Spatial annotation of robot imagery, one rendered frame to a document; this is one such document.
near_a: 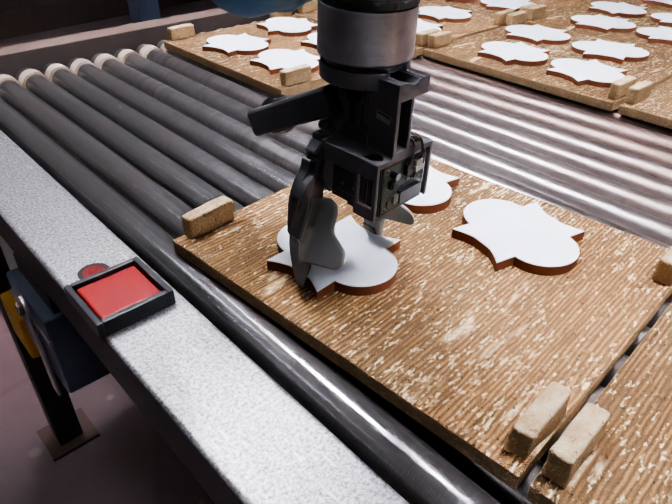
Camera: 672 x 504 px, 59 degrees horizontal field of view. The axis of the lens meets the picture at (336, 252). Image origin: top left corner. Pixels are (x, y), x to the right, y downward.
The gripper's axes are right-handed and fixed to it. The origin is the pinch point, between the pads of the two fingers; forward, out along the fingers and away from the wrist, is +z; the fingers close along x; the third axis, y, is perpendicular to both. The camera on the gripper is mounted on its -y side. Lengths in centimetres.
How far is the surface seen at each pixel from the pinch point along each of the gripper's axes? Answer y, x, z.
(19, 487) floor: -75, -27, 99
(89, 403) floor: -88, -3, 99
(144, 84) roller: -66, 17, 7
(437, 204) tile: 1.8, 14.5, -0.3
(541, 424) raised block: 25.5, -6.7, -3.1
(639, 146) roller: 10, 53, 2
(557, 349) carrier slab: 22.2, 3.6, -0.3
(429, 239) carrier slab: 4.6, 9.5, 0.6
